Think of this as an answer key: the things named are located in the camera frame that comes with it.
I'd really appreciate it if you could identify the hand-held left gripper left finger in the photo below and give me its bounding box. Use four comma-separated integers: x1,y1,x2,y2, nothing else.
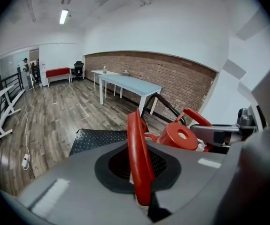
17,141,154,225

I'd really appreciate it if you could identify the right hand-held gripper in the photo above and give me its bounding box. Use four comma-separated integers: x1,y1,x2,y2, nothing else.
190,104,268,148

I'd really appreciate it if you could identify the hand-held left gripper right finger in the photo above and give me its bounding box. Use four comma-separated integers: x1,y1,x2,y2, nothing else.
148,142,227,225

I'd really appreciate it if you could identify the black platform cart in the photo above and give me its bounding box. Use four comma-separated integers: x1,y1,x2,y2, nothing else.
69,94,187,156

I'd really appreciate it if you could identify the clear jar with red lid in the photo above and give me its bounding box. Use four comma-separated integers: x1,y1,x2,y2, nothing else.
127,108,214,207

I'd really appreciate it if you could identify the white power strip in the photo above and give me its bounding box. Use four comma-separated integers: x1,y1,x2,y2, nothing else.
21,153,31,170

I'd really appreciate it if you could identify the light blue table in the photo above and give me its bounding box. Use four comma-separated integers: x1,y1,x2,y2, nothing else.
98,74,163,115

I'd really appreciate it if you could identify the small white table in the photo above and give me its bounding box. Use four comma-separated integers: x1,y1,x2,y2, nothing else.
90,69,123,99

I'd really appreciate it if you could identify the red bench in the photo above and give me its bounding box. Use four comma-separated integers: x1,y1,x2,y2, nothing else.
45,67,71,88

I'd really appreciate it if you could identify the black office chair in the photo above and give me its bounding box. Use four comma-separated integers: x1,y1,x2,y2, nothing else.
71,60,85,82

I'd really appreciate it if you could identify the ceiling tube light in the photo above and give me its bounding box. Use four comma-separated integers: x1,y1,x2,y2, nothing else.
59,9,69,25

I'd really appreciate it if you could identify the white power cable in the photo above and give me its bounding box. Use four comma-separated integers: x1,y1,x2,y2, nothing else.
21,94,31,171

